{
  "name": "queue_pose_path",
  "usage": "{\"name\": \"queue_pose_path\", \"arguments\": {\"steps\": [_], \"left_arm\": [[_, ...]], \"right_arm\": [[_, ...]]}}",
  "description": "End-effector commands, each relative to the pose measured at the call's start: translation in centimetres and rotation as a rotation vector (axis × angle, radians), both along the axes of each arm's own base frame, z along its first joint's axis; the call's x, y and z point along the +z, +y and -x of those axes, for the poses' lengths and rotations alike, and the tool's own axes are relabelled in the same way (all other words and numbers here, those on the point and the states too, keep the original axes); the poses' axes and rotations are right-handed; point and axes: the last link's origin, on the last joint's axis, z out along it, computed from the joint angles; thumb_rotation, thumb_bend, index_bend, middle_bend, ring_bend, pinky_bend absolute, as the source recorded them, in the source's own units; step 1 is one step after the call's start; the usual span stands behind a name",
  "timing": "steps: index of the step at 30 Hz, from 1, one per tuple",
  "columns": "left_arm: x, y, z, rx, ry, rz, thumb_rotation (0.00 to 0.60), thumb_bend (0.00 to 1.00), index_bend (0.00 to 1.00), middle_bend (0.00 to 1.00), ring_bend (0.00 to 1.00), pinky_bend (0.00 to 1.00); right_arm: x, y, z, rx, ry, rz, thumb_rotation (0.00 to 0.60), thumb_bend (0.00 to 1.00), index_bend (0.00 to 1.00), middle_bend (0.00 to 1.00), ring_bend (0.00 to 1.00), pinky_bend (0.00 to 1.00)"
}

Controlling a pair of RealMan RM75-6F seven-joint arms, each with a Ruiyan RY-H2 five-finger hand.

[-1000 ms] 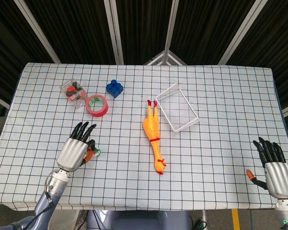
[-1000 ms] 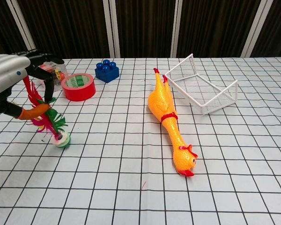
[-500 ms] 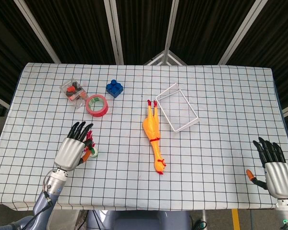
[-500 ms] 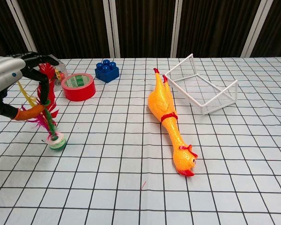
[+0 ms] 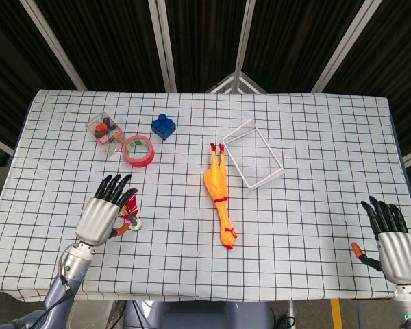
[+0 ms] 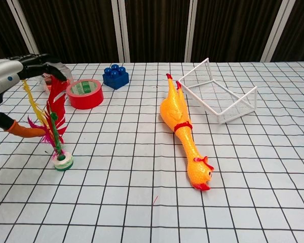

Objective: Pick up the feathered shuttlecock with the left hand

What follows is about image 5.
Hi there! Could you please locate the yellow rubber chicken toy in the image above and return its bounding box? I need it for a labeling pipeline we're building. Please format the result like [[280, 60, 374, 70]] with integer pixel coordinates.
[[203, 143, 238, 250]]

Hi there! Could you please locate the white rectangular frame box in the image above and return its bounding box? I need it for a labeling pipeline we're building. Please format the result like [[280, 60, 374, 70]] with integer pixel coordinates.
[[221, 118, 284, 190]]

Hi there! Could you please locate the blue building block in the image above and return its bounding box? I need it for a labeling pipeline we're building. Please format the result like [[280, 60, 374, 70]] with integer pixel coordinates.
[[151, 113, 177, 141]]

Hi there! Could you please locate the white black grid tablecloth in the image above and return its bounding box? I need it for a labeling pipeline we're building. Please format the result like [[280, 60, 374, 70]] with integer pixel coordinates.
[[0, 89, 411, 303]]

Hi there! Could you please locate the clear box with small parts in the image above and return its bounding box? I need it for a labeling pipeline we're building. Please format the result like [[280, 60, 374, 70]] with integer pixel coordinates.
[[86, 111, 126, 156]]

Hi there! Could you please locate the white metal frame structure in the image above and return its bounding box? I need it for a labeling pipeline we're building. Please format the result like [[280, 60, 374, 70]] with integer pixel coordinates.
[[205, 71, 267, 94]]

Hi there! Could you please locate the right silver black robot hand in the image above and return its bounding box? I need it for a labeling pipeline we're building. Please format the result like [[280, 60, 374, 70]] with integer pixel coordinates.
[[351, 195, 411, 285]]

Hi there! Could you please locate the red tape roll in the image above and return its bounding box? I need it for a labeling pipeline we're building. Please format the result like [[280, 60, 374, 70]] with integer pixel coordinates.
[[121, 134, 155, 169]]

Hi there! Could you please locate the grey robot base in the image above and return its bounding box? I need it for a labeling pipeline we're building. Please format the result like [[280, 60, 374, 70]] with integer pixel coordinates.
[[123, 300, 273, 329]]

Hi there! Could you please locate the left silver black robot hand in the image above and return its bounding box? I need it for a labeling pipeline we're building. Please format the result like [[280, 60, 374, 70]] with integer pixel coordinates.
[[75, 173, 135, 247]]

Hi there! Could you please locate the colourful feather shuttlecock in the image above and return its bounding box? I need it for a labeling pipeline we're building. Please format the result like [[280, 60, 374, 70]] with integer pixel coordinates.
[[118, 187, 144, 232]]

